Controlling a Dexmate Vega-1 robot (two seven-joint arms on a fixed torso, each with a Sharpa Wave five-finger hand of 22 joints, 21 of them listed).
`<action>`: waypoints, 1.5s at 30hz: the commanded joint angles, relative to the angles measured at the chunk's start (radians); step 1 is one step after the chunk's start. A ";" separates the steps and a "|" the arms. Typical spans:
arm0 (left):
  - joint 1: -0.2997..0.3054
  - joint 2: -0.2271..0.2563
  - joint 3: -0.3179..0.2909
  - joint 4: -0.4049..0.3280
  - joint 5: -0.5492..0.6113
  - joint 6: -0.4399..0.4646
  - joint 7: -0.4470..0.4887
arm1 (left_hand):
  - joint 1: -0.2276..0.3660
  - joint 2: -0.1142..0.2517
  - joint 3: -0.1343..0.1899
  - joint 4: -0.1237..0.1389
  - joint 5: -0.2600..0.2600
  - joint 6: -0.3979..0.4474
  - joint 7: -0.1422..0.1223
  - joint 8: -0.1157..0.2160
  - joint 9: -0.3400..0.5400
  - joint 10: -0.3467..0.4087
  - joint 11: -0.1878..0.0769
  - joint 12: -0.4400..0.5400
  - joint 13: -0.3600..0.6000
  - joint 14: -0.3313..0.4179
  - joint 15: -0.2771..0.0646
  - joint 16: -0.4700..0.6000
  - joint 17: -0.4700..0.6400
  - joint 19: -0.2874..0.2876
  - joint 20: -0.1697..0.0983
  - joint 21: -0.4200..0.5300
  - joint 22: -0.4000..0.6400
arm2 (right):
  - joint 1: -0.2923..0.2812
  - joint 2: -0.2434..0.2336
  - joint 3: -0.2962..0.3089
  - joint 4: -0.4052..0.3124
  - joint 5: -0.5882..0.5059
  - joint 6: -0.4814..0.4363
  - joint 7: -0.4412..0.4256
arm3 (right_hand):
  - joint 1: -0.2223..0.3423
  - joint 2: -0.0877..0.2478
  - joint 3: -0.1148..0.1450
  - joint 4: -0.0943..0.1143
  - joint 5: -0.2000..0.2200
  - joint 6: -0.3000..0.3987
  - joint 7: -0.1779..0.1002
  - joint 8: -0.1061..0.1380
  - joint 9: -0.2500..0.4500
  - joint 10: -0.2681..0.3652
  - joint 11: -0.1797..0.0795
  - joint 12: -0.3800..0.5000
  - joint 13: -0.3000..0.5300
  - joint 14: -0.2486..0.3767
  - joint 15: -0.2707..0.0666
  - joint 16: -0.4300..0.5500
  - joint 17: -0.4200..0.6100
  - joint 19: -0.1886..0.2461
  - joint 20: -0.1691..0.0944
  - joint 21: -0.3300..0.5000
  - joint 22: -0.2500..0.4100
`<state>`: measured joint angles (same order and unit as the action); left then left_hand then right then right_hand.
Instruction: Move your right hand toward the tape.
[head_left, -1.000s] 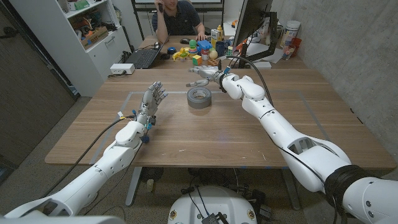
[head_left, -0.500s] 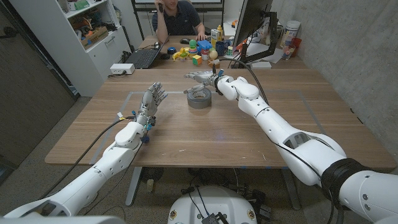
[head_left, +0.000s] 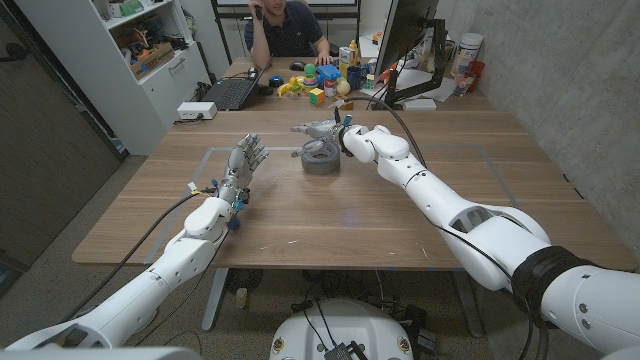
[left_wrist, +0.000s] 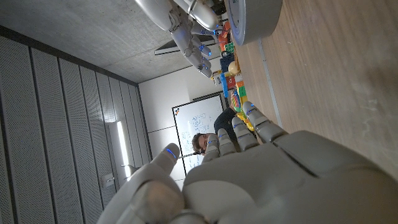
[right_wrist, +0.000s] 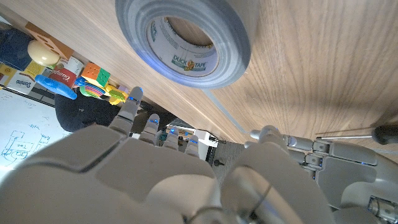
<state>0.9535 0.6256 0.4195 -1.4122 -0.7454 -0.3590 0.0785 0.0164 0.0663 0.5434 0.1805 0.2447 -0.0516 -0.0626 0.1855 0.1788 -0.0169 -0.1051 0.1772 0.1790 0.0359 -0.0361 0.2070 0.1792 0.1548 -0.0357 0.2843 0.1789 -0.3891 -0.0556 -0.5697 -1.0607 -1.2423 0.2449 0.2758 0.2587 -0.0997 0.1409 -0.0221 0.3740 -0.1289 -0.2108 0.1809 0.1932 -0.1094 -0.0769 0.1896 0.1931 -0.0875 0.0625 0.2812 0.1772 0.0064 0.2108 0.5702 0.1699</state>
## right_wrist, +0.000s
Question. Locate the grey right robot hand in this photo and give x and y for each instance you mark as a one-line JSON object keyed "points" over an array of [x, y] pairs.
{"points": [[124, 180]]}

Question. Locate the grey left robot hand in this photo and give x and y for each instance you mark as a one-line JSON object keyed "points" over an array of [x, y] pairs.
{"points": [[345, 174]]}

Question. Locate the person in dark polo shirt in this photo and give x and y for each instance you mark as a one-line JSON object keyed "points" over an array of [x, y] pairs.
{"points": [[81, 112]]}

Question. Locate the colourful puzzle cube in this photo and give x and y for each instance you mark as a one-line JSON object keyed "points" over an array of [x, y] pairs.
{"points": [[96, 74]]}

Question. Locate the white whiteboard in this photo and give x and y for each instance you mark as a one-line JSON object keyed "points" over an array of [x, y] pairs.
{"points": [[25, 130]]}

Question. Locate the blue plastic toy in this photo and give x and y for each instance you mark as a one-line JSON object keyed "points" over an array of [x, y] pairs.
{"points": [[56, 87]]}

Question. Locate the red and white soup can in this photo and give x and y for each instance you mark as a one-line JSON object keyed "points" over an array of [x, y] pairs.
{"points": [[66, 74]]}

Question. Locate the yellow and white sugar box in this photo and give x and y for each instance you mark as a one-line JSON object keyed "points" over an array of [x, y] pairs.
{"points": [[21, 81]]}

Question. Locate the brown wooden block with holes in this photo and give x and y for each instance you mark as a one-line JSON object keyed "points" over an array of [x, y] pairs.
{"points": [[59, 46]]}

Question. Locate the cream ball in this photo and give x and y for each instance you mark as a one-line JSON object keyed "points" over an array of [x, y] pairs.
{"points": [[42, 53]]}

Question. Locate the dark blue mug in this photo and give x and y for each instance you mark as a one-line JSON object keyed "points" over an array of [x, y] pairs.
{"points": [[14, 48]]}

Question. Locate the grey duct tape roll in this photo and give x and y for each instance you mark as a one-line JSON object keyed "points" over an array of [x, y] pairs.
{"points": [[133, 34]]}

